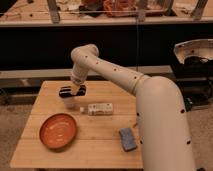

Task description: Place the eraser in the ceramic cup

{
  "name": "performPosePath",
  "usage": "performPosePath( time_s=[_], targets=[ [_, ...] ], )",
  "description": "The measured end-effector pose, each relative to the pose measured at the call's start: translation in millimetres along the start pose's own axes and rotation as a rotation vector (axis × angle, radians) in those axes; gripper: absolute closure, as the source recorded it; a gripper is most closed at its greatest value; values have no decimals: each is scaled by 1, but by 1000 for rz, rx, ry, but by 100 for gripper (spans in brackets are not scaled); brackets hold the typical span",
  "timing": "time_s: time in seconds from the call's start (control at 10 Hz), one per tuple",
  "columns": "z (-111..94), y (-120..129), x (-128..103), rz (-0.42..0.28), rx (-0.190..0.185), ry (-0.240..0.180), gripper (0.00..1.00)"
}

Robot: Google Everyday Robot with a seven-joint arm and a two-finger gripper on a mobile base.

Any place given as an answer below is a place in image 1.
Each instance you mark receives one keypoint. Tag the black and silver machine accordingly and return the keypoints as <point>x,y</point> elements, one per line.
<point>194,70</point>

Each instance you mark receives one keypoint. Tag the blue eraser sponge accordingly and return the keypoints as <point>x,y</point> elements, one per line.
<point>127,139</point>

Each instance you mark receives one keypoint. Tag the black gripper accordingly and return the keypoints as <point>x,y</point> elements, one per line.
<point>66,91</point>

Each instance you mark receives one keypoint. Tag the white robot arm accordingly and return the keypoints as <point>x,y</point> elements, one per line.
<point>165,140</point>

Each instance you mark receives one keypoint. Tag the orange ceramic bowl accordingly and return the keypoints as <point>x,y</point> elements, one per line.
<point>57,131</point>

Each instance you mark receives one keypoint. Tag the wooden workbench in background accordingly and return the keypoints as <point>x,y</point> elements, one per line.
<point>23,13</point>

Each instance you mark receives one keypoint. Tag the orange tool on bench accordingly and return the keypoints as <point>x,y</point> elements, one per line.
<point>119,8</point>

